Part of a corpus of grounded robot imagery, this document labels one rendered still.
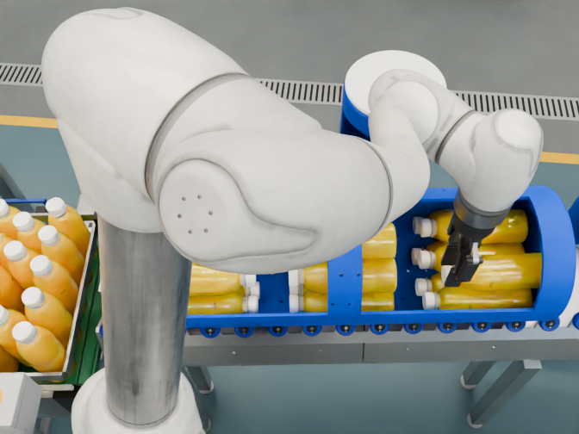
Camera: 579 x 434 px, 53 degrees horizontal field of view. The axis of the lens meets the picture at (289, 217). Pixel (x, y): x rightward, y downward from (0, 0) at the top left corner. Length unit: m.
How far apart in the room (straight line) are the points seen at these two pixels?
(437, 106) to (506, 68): 2.51
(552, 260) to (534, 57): 2.41
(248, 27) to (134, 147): 3.08
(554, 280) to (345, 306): 0.40
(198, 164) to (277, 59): 2.93
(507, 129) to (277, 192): 0.55
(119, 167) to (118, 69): 0.08
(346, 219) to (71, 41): 0.27
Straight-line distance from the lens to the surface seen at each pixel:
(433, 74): 1.72
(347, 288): 1.12
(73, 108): 0.51
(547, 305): 1.25
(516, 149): 0.87
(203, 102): 0.43
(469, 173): 0.91
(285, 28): 3.49
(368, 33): 3.48
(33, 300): 1.29
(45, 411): 1.55
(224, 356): 1.40
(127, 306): 0.66
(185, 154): 0.38
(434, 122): 0.91
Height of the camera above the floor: 2.17
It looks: 56 degrees down
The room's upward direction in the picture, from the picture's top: 2 degrees counter-clockwise
